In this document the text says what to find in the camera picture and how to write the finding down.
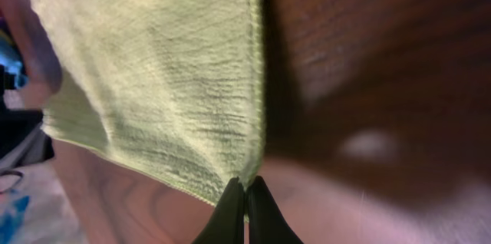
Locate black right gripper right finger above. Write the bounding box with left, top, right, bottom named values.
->
left=247, top=176, right=303, bottom=244

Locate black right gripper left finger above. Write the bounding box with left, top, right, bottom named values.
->
left=193, top=177, right=245, bottom=244

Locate light green microfiber cloth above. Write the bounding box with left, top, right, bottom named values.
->
left=31, top=0, right=264, bottom=205

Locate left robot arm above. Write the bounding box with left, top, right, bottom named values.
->
left=1, top=65, right=54, bottom=173

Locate blue folded cloth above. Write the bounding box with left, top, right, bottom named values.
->
left=1, top=30, right=28, bottom=89

